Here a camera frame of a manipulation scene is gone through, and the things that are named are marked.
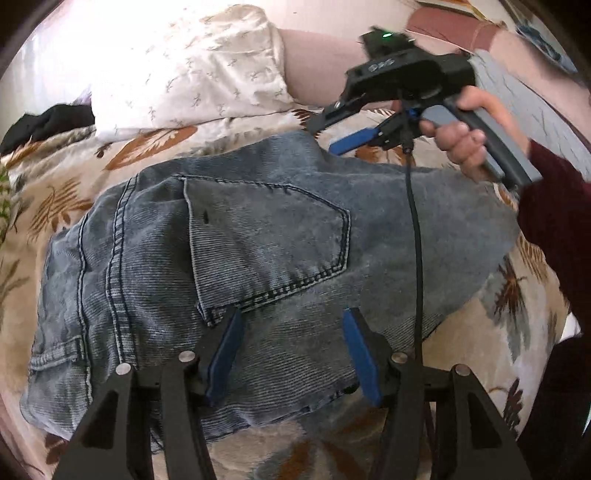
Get white printed pillow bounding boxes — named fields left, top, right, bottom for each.
left=89, top=4, right=297, bottom=142

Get person's right hand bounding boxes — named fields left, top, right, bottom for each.
left=418, top=86, right=530, bottom=184

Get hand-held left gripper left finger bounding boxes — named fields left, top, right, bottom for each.
left=53, top=308, right=246, bottom=480

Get pale book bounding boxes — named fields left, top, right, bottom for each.
left=417, top=0, right=490, bottom=21

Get grey quilted pillow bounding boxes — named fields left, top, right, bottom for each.
left=471, top=48, right=591, bottom=186

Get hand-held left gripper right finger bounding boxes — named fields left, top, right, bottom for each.
left=342, top=308, right=532, bottom=480

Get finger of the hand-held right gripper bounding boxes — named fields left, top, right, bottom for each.
left=306, top=98, right=370, bottom=136
left=328, top=114, right=419, bottom=157

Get dark cloth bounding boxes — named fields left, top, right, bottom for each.
left=0, top=103, right=96, bottom=156

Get blue patterned item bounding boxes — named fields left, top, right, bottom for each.
left=515, top=17, right=579, bottom=75

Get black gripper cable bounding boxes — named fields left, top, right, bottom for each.
left=375, top=90, right=428, bottom=480

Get blue denim pants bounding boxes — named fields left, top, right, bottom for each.
left=21, top=130, right=523, bottom=455

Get person's right forearm maroon sleeve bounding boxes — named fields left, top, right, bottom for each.
left=515, top=137, right=591, bottom=344

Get leaf print cream blanket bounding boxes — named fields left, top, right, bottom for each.
left=0, top=105, right=583, bottom=480

